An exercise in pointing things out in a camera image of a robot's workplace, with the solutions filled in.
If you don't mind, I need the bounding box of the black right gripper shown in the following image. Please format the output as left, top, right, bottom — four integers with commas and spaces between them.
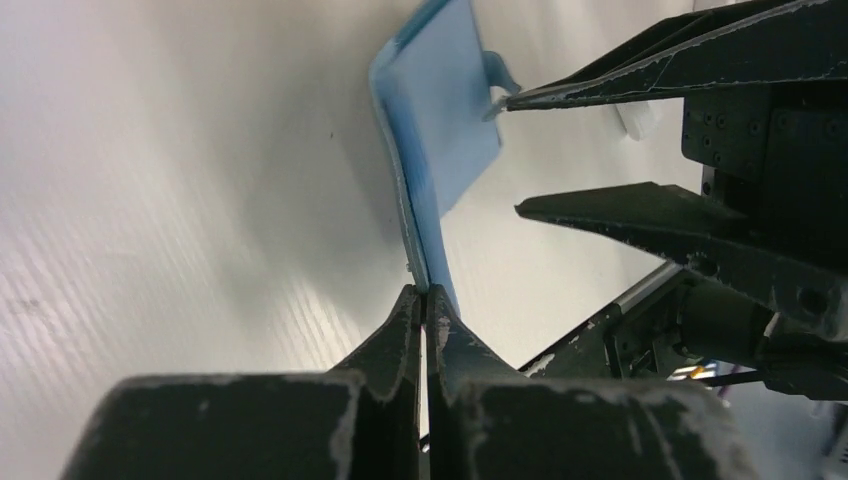
506, 1, 847, 338

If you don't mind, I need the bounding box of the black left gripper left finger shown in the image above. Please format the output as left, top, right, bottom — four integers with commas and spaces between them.
62, 286, 422, 479

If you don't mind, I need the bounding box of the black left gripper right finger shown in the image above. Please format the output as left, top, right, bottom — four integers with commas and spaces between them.
426, 287, 756, 479

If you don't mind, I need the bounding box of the blue card holder wallet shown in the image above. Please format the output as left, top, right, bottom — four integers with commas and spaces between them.
368, 1, 522, 300

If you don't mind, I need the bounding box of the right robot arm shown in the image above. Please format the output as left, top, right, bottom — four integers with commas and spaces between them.
506, 1, 847, 401

